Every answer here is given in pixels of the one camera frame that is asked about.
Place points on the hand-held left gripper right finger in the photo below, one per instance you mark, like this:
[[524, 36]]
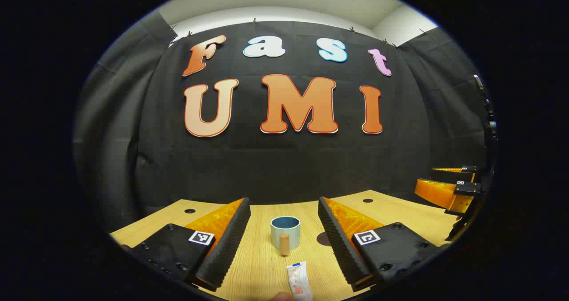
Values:
[[338, 247]]

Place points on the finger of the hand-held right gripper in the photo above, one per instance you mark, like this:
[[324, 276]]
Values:
[[438, 193], [466, 169]]

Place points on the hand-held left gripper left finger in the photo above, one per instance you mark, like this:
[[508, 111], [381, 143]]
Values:
[[226, 247]]

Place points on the dark brown round coaster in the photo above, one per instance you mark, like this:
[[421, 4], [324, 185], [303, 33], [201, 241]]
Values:
[[323, 238]]

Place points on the white toothpaste tube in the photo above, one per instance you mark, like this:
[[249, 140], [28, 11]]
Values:
[[298, 281]]

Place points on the wooden desktop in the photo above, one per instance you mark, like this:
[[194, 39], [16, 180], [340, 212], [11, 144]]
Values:
[[262, 265]]

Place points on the black backdrop cloth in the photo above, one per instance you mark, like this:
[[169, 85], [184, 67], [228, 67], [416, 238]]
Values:
[[289, 167]]

